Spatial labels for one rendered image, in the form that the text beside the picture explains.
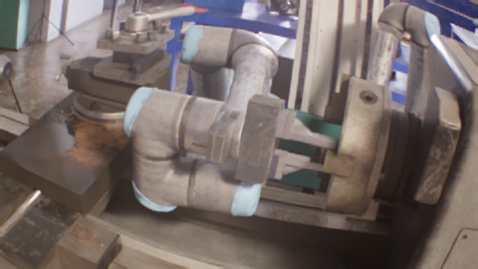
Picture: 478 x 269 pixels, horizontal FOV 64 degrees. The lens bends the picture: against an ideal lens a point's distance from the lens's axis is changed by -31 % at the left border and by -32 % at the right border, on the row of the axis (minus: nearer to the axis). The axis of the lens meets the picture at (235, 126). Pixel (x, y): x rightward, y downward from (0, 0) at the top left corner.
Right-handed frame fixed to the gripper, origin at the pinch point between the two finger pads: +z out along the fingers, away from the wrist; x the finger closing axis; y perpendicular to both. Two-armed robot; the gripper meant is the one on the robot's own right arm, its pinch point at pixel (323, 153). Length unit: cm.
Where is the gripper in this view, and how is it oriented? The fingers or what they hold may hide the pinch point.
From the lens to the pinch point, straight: 86.0
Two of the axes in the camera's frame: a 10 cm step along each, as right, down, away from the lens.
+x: -1.6, 9.5, 2.8
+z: 9.6, 2.1, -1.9
